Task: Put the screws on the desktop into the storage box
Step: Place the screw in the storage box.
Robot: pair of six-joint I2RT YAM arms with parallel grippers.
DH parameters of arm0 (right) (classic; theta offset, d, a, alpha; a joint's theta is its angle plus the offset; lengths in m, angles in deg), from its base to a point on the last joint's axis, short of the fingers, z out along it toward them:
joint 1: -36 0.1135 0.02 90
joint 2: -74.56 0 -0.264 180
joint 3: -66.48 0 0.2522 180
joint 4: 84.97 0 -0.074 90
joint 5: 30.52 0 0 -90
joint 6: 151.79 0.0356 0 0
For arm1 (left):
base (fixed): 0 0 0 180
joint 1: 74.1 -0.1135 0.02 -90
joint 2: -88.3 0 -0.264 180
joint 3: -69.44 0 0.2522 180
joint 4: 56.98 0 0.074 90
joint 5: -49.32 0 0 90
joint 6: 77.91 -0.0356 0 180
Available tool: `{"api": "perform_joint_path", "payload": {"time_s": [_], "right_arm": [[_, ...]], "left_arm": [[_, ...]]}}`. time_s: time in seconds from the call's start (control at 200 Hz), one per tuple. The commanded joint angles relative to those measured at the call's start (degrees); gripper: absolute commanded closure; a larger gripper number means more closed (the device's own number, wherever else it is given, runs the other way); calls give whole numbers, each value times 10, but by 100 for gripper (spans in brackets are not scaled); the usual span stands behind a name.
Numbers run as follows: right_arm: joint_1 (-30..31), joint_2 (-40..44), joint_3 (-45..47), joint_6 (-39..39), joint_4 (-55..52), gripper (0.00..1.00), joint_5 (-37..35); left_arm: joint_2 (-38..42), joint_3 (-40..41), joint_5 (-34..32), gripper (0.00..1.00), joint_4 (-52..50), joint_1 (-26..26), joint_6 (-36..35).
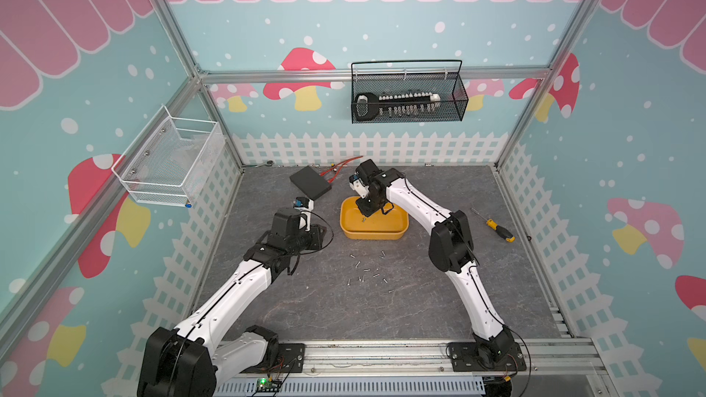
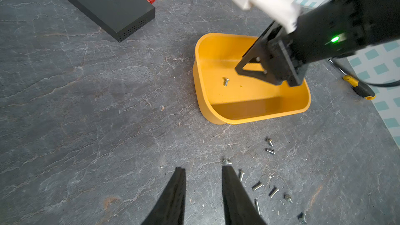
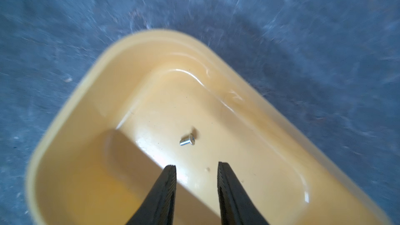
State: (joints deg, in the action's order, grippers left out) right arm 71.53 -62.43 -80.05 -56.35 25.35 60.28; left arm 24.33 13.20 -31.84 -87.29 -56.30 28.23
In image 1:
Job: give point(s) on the yellow plastic storage box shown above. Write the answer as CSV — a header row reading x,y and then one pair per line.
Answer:
x,y
378,227

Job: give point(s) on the black flat box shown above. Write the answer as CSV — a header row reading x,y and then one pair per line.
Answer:
x,y
311,183

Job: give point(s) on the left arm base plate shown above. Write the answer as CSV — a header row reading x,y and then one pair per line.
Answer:
x,y
285,357

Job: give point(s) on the yellow black screwdriver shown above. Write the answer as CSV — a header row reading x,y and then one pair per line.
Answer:
x,y
500,230

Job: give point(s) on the green circuit board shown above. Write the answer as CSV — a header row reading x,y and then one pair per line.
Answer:
x,y
268,385

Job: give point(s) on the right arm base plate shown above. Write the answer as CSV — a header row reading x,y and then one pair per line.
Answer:
x,y
469,357

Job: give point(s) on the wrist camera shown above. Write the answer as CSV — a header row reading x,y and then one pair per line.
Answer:
x,y
356,184
305,207

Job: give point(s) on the red handled pliers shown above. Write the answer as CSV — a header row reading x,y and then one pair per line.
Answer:
x,y
331,174

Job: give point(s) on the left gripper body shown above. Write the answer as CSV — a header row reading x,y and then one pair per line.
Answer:
x,y
305,240

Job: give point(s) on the socket wrench set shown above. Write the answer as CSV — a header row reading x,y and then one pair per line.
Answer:
x,y
369,106

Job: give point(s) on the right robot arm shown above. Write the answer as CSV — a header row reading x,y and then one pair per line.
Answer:
x,y
451,251

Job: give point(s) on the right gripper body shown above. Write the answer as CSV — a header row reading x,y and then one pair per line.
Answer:
x,y
369,204

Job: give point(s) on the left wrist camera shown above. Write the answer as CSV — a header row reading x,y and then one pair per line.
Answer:
x,y
305,207

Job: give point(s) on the white wire basket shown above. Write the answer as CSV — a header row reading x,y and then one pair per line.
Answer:
x,y
172,160

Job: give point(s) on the black wire mesh basket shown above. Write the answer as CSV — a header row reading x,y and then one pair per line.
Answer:
x,y
407,91

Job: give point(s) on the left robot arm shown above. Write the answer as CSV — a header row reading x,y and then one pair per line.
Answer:
x,y
192,359

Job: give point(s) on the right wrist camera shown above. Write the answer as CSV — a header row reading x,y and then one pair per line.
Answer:
x,y
356,184

